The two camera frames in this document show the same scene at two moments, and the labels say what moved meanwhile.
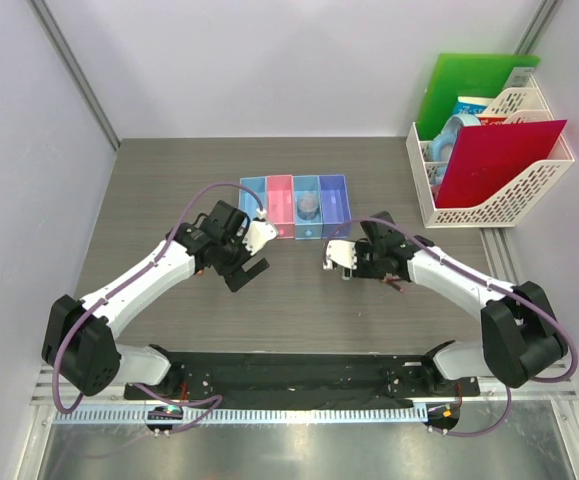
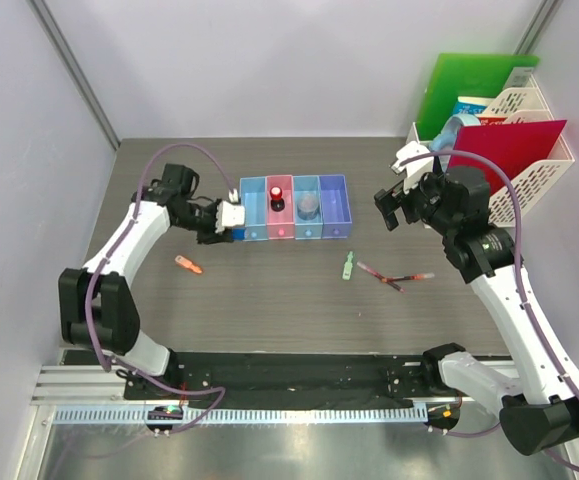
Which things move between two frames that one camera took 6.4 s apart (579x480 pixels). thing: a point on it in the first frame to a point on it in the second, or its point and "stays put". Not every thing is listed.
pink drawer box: (280, 204) stays put
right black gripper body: (369, 264) to (423, 201)
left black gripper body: (234, 256) to (202, 219)
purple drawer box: (334, 205) stays put
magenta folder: (479, 155) stays put
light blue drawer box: (248, 200) stays put
